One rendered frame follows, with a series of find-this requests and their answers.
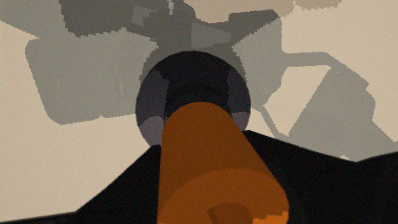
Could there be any orange knob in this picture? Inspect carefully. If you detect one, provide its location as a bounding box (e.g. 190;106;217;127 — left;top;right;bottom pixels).
157;102;289;224

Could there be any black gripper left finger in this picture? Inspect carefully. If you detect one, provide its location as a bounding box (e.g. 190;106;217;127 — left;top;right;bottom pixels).
0;144;161;224

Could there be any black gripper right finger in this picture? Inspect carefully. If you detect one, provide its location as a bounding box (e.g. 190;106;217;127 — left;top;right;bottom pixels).
242;130;398;224

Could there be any dark round pedestal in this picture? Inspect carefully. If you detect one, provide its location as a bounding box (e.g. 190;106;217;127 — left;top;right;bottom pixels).
135;50;251;147

